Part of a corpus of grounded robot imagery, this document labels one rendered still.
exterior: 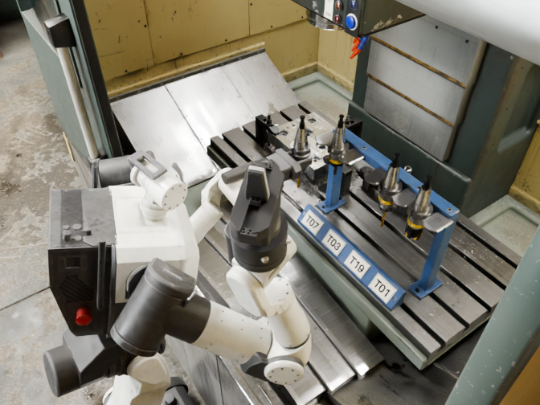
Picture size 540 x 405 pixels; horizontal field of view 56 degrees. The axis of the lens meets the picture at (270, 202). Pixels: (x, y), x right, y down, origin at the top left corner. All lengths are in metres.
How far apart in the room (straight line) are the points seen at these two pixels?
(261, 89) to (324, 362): 1.53
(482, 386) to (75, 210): 0.84
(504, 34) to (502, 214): 2.09
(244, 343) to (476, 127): 1.28
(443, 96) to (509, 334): 1.52
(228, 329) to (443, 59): 1.29
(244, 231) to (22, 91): 4.02
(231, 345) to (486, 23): 0.78
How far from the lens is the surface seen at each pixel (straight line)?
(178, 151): 2.40
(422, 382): 1.63
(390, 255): 1.69
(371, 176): 1.46
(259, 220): 0.68
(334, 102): 2.95
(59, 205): 1.14
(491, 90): 1.90
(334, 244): 1.64
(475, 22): 0.37
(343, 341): 1.67
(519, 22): 0.35
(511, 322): 0.51
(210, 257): 1.88
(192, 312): 0.96
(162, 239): 1.06
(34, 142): 3.95
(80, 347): 1.32
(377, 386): 1.63
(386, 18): 1.27
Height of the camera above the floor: 2.15
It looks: 44 degrees down
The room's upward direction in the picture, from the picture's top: straight up
